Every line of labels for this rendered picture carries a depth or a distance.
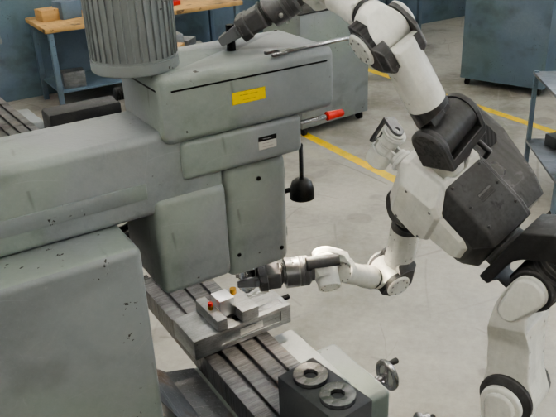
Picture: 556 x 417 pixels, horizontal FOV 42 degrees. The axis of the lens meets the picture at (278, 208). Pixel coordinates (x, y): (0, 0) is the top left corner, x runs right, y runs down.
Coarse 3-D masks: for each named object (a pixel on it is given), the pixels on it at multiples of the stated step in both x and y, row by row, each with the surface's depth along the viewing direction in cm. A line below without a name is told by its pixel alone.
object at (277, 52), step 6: (348, 36) 181; (318, 42) 177; (324, 42) 177; (330, 42) 178; (336, 42) 179; (288, 48) 173; (294, 48) 173; (300, 48) 173; (306, 48) 174; (264, 54) 171; (270, 54) 171; (276, 54) 169; (282, 54) 170
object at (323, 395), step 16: (304, 368) 183; (320, 368) 183; (288, 384) 180; (304, 384) 178; (320, 384) 178; (336, 384) 177; (288, 400) 182; (304, 400) 176; (320, 400) 173; (336, 400) 172; (352, 400) 172; (368, 400) 174; (288, 416) 185; (304, 416) 178; (320, 416) 172; (336, 416) 169; (352, 416) 171; (368, 416) 175
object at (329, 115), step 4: (328, 112) 187; (332, 112) 187; (336, 112) 188; (340, 112) 188; (320, 116) 186; (324, 116) 186; (328, 116) 186; (332, 116) 187; (336, 116) 188; (340, 116) 189; (300, 120) 183; (304, 120) 184; (308, 120) 184; (312, 120) 185; (316, 120) 185; (328, 120) 187; (300, 124) 183
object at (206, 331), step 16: (256, 288) 242; (272, 304) 233; (288, 304) 233; (176, 320) 227; (192, 320) 227; (208, 320) 225; (224, 320) 220; (240, 320) 226; (256, 320) 228; (272, 320) 232; (288, 320) 235; (176, 336) 229; (192, 336) 219; (208, 336) 219; (224, 336) 223; (240, 336) 227; (192, 352) 220; (208, 352) 221
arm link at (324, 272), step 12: (324, 252) 207; (300, 264) 204; (312, 264) 202; (324, 264) 202; (336, 264) 203; (312, 276) 205; (324, 276) 204; (336, 276) 205; (324, 288) 205; (336, 288) 207
